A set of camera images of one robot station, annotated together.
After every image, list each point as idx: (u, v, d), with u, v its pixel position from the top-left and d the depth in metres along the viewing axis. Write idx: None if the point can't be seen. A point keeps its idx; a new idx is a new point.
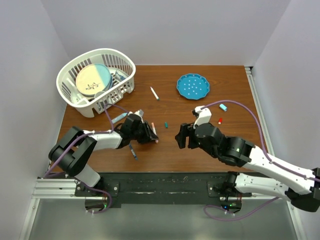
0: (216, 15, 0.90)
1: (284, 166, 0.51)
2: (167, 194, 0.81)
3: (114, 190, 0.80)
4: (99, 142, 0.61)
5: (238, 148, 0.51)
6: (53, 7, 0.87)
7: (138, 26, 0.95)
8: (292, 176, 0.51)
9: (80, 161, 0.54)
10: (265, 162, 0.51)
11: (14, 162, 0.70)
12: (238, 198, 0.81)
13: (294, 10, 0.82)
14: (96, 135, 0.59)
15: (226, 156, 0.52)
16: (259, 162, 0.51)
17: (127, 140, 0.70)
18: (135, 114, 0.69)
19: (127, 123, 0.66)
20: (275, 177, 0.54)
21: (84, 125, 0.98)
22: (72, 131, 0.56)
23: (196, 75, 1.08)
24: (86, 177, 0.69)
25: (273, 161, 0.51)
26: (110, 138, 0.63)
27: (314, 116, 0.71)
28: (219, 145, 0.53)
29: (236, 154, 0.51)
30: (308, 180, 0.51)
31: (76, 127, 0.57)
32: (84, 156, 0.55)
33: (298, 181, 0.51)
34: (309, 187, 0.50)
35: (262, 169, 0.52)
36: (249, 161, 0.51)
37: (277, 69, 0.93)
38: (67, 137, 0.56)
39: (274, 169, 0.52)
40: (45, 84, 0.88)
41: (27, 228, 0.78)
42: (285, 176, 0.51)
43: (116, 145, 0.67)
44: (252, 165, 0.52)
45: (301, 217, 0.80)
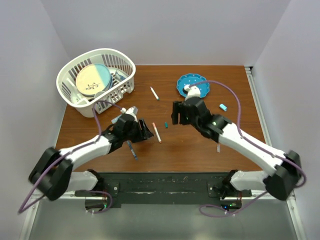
0: (216, 15, 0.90)
1: (254, 143, 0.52)
2: (167, 194, 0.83)
3: (114, 190, 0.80)
4: (83, 158, 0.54)
5: (215, 123, 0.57)
6: (53, 8, 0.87)
7: (138, 26, 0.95)
8: (259, 153, 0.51)
9: (58, 187, 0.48)
10: (237, 137, 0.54)
11: (14, 162, 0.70)
12: (238, 198, 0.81)
13: (294, 10, 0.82)
14: (78, 153, 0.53)
15: (205, 128, 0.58)
16: (231, 135, 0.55)
17: (119, 143, 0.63)
18: (127, 114, 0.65)
19: (119, 123, 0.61)
20: (247, 155, 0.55)
21: (84, 125, 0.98)
22: (48, 154, 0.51)
23: (196, 75, 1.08)
24: (78, 186, 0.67)
25: (243, 136, 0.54)
26: (96, 149, 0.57)
27: (314, 116, 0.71)
28: (201, 116, 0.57)
29: (214, 129, 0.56)
30: (275, 158, 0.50)
31: (52, 149, 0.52)
32: (62, 181, 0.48)
33: (265, 157, 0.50)
34: (273, 164, 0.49)
35: (233, 144, 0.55)
36: (221, 133, 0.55)
37: (277, 69, 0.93)
38: (44, 161, 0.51)
39: (244, 145, 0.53)
40: (45, 84, 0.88)
41: (26, 229, 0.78)
42: (253, 151, 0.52)
43: (106, 151, 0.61)
44: (224, 139, 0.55)
45: (301, 217, 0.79)
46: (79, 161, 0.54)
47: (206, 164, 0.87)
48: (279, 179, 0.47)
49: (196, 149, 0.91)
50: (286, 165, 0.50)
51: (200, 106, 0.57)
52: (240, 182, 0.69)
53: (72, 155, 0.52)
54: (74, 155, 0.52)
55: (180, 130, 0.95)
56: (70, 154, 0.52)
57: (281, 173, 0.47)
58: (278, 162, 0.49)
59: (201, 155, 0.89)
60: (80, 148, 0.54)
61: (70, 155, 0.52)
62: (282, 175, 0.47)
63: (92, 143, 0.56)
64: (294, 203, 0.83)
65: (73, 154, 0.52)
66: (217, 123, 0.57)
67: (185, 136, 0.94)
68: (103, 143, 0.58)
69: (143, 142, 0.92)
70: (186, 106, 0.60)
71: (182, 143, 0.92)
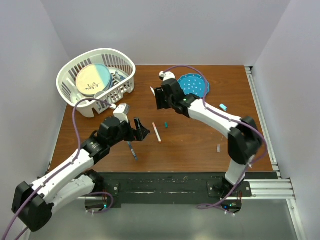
0: (216, 15, 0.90)
1: (216, 112, 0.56)
2: (167, 194, 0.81)
3: (114, 190, 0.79)
4: (61, 184, 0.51)
5: (185, 99, 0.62)
6: (53, 7, 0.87)
7: (137, 26, 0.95)
8: (218, 119, 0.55)
9: (36, 219, 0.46)
10: (202, 108, 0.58)
11: (14, 162, 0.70)
12: (238, 198, 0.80)
13: (293, 10, 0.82)
14: (52, 183, 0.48)
15: (177, 105, 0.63)
16: (197, 107, 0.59)
17: (105, 152, 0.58)
18: (112, 118, 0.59)
19: (102, 130, 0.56)
20: (213, 126, 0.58)
21: (84, 125, 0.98)
22: (19, 191, 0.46)
23: (196, 75, 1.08)
24: (75, 197, 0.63)
25: (207, 107, 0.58)
26: (75, 170, 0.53)
27: (313, 116, 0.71)
28: (173, 94, 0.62)
29: (185, 106, 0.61)
30: (231, 122, 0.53)
31: (22, 185, 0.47)
32: (39, 213, 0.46)
33: (223, 123, 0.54)
34: (229, 127, 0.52)
35: (200, 116, 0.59)
36: (189, 107, 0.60)
37: (277, 69, 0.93)
38: (16, 197, 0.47)
39: (208, 115, 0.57)
40: (45, 84, 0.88)
41: (25, 233, 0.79)
42: (214, 119, 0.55)
43: (91, 164, 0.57)
44: (192, 112, 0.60)
45: (301, 217, 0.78)
46: (57, 188, 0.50)
47: (206, 164, 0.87)
48: (233, 139, 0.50)
49: (196, 149, 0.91)
50: (243, 129, 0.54)
51: (173, 85, 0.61)
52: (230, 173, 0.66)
53: (44, 188, 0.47)
54: (47, 188, 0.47)
55: (179, 130, 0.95)
56: (42, 188, 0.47)
57: (235, 133, 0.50)
58: (234, 125, 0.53)
59: (201, 155, 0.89)
60: (55, 176, 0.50)
61: (43, 189, 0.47)
62: (236, 135, 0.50)
63: (69, 164, 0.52)
64: (295, 203, 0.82)
65: (46, 187, 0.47)
66: (187, 100, 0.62)
67: (185, 136, 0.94)
68: (83, 161, 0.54)
69: (143, 142, 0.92)
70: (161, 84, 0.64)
71: (181, 143, 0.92)
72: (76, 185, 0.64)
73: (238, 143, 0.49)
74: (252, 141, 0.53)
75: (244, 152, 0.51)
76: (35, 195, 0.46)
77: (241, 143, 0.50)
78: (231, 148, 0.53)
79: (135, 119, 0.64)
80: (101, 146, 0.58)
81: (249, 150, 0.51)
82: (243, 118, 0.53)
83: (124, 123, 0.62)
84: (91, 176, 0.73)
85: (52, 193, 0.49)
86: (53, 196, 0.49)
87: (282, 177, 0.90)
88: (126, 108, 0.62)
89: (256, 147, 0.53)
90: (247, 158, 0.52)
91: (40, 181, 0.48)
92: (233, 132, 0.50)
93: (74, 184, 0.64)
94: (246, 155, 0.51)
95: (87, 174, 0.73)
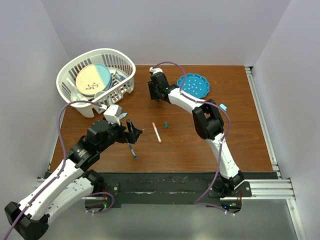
0: (216, 15, 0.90)
1: (188, 96, 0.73)
2: (167, 194, 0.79)
3: (114, 190, 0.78)
4: (49, 200, 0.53)
5: (167, 88, 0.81)
6: (53, 7, 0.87)
7: (138, 26, 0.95)
8: (188, 101, 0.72)
9: (31, 233, 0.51)
10: (178, 94, 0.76)
11: (14, 162, 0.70)
12: (238, 198, 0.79)
13: (293, 10, 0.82)
14: (38, 202, 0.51)
15: (161, 92, 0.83)
16: (174, 94, 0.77)
17: (94, 159, 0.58)
18: (100, 122, 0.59)
19: (89, 136, 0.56)
20: (185, 107, 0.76)
21: (84, 125, 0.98)
22: (8, 213, 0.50)
23: (196, 75, 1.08)
24: (74, 201, 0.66)
25: (181, 93, 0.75)
26: (61, 184, 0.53)
27: (313, 116, 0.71)
28: (159, 84, 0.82)
29: (166, 93, 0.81)
30: (197, 103, 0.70)
31: (8, 207, 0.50)
32: (31, 230, 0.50)
33: (191, 104, 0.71)
34: (193, 106, 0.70)
35: (177, 100, 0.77)
36: (169, 93, 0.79)
37: (277, 69, 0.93)
38: (8, 216, 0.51)
39: (181, 99, 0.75)
40: (45, 84, 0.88)
41: None
42: (185, 101, 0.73)
43: (80, 173, 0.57)
44: (171, 97, 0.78)
45: (301, 217, 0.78)
46: (46, 204, 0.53)
47: (206, 164, 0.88)
48: (196, 116, 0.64)
49: (196, 149, 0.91)
50: (208, 110, 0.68)
51: (158, 77, 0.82)
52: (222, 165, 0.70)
53: (31, 208, 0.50)
54: (33, 208, 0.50)
55: (179, 130, 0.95)
56: (28, 208, 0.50)
57: (198, 111, 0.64)
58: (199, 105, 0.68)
59: (201, 155, 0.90)
60: (40, 193, 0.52)
61: (29, 209, 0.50)
62: (197, 112, 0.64)
63: (54, 179, 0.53)
64: (294, 203, 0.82)
65: (32, 206, 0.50)
66: (168, 88, 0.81)
67: (185, 136, 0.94)
68: (68, 173, 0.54)
69: (143, 142, 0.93)
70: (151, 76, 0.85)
71: (181, 143, 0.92)
72: (72, 190, 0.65)
73: (199, 119, 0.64)
74: (215, 120, 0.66)
75: (206, 127, 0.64)
76: (23, 216, 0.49)
77: (202, 119, 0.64)
78: (197, 124, 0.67)
79: (127, 122, 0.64)
80: (89, 152, 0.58)
81: (210, 126, 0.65)
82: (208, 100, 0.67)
83: (115, 125, 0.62)
84: (91, 175, 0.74)
85: (41, 210, 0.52)
86: (44, 210, 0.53)
87: (282, 177, 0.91)
88: (118, 110, 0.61)
89: (218, 125, 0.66)
90: (209, 133, 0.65)
91: (27, 200, 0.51)
92: (197, 110, 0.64)
93: (70, 189, 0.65)
94: (207, 130, 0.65)
95: (87, 174, 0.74)
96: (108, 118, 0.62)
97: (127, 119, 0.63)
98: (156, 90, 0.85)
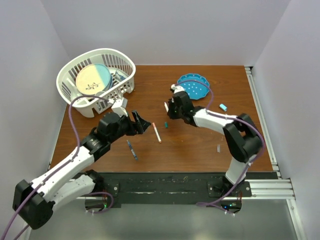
0: (216, 15, 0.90)
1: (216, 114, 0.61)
2: (167, 194, 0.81)
3: (114, 190, 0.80)
4: (60, 182, 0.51)
5: (191, 110, 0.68)
6: (53, 7, 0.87)
7: (137, 26, 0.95)
8: (216, 119, 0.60)
9: (36, 217, 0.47)
10: (204, 114, 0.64)
11: (14, 162, 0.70)
12: (238, 198, 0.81)
13: (294, 10, 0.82)
14: (52, 182, 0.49)
15: (185, 115, 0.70)
16: (201, 114, 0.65)
17: (106, 149, 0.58)
18: (111, 114, 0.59)
19: (101, 127, 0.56)
20: (214, 128, 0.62)
21: (84, 125, 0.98)
22: (19, 189, 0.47)
23: (197, 75, 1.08)
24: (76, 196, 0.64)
25: (208, 112, 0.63)
26: (75, 168, 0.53)
27: (313, 116, 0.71)
28: (183, 105, 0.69)
29: (191, 115, 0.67)
30: (228, 119, 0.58)
31: (21, 184, 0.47)
32: (40, 212, 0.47)
33: (219, 121, 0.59)
34: (224, 123, 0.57)
35: (203, 121, 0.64)
36: (194, 115, 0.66)
37: (277, 69, 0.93)
38: (16, 195, 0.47)
39: (208, 118, 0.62)
40: (45, 84, 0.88)
41: (24, 235, 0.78)
42: (213, 120, 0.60)
43: (90, 162, 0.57)
44: (196, 118, 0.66)
45: (301, 217, 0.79)
46: (56, 186, 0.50)
47: (206, 164, 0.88)
48: (228, 134, 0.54)
49: (196, 149, 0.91)
50: (242, 127, 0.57)
51: (182, 98, 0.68)
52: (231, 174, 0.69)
53: (44, 187, 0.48)
54: (46, 187, 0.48)
55: (179, 130, 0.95)
56: (42, 187, 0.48)
57: (229, 128, 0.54)
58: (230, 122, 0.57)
59: (201, 155, 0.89)
60: (54, 173, 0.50)
61: (42, 187, 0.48)
62: (230, 130, 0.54)
63: (69, 162, 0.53)
64: (294, 203, 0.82)
65: (46, 185, 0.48)
66: (193, 110, 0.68)
67: (185, 136, 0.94)
68: (83, 158, 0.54)
69: (143, 143, 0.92)
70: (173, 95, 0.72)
71: (181, 143, 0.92)
72: (76, 184, 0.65)
73: (233, 137, 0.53)
74: (252, 137, 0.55)
75: (242, 147, 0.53)
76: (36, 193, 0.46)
77: (236, 137, 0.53)
78: (230, 144, 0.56)
79: (133, 113, 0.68)
80: (101, 142, 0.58)
81: (247, 145, 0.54)
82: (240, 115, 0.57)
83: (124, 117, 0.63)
84: (91, 176, 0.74)
85: (52, 191, 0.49)
86: (53, 193, 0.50)
87: (282, 177, 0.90)
88: (124, 102, 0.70)
89: (256, 144, 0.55)
90: (247, 154, 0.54)
91: (39, 180, 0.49)
92: (229, 126, 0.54)
93: (74, 184, 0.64)
94: (244, 150, 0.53)
95: (87, 174, 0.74)
96: (116, 110, 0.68)
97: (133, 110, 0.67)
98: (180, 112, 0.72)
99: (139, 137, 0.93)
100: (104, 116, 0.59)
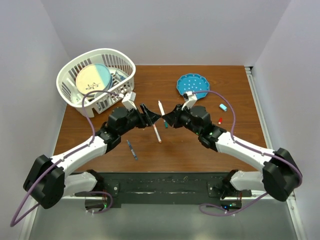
0: (216, 15, 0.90)
1: (247, 145, 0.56)
2: (167, 194, 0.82)
3: (114, 190, 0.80)
4: (77, 163, 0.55)
5: (211, 133, 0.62)
6: (53, 7, 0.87)
7: (137, 26, 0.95)
8: (249, 153, 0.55)
9: (50, 195, 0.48)
10: (230, 142, 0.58)
11: (15, 162, 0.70)
12: (238, 198, 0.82)
13: (294, 10, 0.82)
14: (70, 160, 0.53)
15: (205, 137, 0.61)
16: (224, 141, 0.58)
17: (117, 141, 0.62)
18: (120, 108, 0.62)
19: (110, 122, 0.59)
20: (244, 159, 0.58)
21: (84, 125, 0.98)
22: (39, 163, 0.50)
23: (196, 75, 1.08)
24: (78, 189, 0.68)
25: (236, 141, 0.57)
26: (91, 152, 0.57)
27: (313, 116, 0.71)
28: (203, 127, 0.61)
29: (212, 139, 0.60)
30: (264, 155, 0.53)
31: (42, 157, 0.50)
32: (55, 189, 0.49)
33: (255, 156, 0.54)
34: (262, 161, 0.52)
35: (229, 149, 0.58)
36: (216, 140, 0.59)
37: (277, 69, 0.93)
38: (35, 169, 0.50)
39: (237, 148, 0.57)
40: (45, 84, 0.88)
41: (24, 234, 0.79)
42: (245, 153, 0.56)
43: (102, 151, 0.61)
44: (219, 146, 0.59)
45: (301, 217, 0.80)
46: (72, 167, 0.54)
47: (206, 164, 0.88)
48: (270, 175, 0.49)
49: (196, 149, 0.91)
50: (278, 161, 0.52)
51: (205, 119, 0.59)
52: (239, 182, 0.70)
53: (64, 163, 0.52)
54: (66, 163, 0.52)
55: (179, 130, 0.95)
56: (61, 162, 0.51)
57: (271, 169, 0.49)
58: (268, 159, 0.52)
59: (201, 155, 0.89)
60: (73, 153, 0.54)
61: (62, 163, 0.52)
62: (272, 171, 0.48)
63: (86, 145, 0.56)
64: (295, 203, 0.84)
65: (65, 162, 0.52)
66: (213, 133, 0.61)
67: (185, 136, 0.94)
68: (98, 145, 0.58)
69: (143, 143, 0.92)
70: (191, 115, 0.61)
71: (181, 143, 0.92)
72: (80, 178, 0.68)
73: (275, 178, 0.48)
74: (290, 174, 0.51)
75: (283, 188, 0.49)
76: (54, 168, 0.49)
77: (278, 178, 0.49)
78: (268, 182, 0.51)
79: (140, 105, 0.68)
80: (112, 135, 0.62)
81: (288, 185, 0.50)
82: (277, 150, 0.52)
83: (133, 111, 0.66)
84: (92, 175, 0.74)
85: (69, 169, 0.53)
86: (69, 172, 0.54)
87: None
88: (132, 96, 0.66)
89: (295, 181, 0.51)
90: (286, 194, 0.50)
91: (59, 156, 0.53)
92: (269, 167, 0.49)
93: (79, 176, 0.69)
94: (285, 191, 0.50)
95: (89, 172, 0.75)
96: (124, 104, 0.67)
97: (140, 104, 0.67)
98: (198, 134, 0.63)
99: (139, 137, 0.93)
100: (113, 111, 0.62)
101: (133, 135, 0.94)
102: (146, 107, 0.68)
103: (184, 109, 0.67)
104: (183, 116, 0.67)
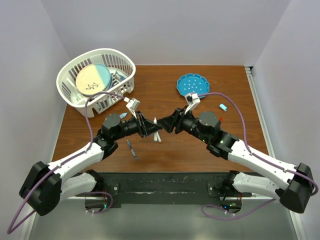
0: (216, 15, 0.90)
1: (264, 158, 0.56)
2: (167, 194, 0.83)
3: (114, 190, 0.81)
4: (74, 169, 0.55)
5: (222, 141, 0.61)
6: (53, 8, 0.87)
7: (137, 26, 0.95)
8: (270, 168, 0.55)
9: (46, 201, 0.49)
10: (246, 153, 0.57)
11: (15, 162, 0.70)
12: (238, 198, 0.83)
13: (293, 11, 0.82)
14: (67, 166, 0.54)
15: (214, 146, 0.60)
16: (239, 153, 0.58)
17: (114, 147, 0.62)
18: (112, 115, 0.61)
19: (105, 130, 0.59)
20: (260, 172, 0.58)
21: (84, 126, 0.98)
22: (35, 170, 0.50)
23: (196, 75, 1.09)
24: (78, 190, 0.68)
25: (252, 153, 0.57)
26: (87, 158, 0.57)
27: (314, 116, 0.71)
28: (213, 135, 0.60)
29: (223, 148, 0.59)
30: (287, 173, 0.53)
31: (40, 164, 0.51)
32: (51, 195, 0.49)
33: (276, 173, 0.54)
34: (286, 179, 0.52)
35: (244, 160, 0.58)
36: (230, 151, 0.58)
37: (277, 69, 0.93)
38: (32, 176, 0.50)
39: (256, 161, 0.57)
40: (45, 85, 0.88)
41: (24, 234, 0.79)
42: (264, 167, 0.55)
43: (99, 158, 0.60)
44: (233, 156, 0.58)
45: (301, 217, 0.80)
46: (70, 173, 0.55)
47: (206, 164, 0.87)
48: (294, 194, 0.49)
49: (196, 149, 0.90)
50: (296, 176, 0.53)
51: (216, 127, 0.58)
52: (243, 186, 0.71)
53: (60, 169, 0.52)
54: (62, 170, 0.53)
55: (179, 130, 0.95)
56: (58, 169, 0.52)
57: (295, 188, 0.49)
58: (291, 177, 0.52)
59: (201, 155, 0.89)
60: (70, 159, 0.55)
61: (59, 170, 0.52)
62: (296, 190, 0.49)
63: (82, 152, 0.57)
64: None
65: (62, 168, 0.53)
66: (224, 141, 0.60)
67: (185, 136, 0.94)
68: (95, 151, 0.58)
69: (143, 143, 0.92)
70: (200, 123, 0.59)
71: (181, 143, 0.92)
72: (79, 180, 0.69)
73: (299, 197, 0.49)
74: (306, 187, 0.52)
75: (303, 203, 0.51)
76: (51, 175, 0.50)
77: (301, 195, 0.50)
78: (288, 198, 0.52)
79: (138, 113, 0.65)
80: (109, 142, 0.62)
81: (306, 199, 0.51)
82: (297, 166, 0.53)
83: (133, 119, 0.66)
84: (92, 175, 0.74)
85: (66, 175, 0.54)
86: (66, 178, 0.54)
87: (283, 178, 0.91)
88: (134, 104, 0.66)
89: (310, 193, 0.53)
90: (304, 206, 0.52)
91: (56, 163, 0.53)
92: (294, 186, 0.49)
93: (78, 178, 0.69)
94: (304, 205, 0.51)
95: (89, 172, 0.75)
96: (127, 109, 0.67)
97: (138, 112, 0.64)
98: (207, 142, 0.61)
99: (139, 137, 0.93)
100: (106, 118, 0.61)
101: (133, 135, 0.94)
102: (145, 117, 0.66)
103: (187, 113, 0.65)
104: (186, 122, 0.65)
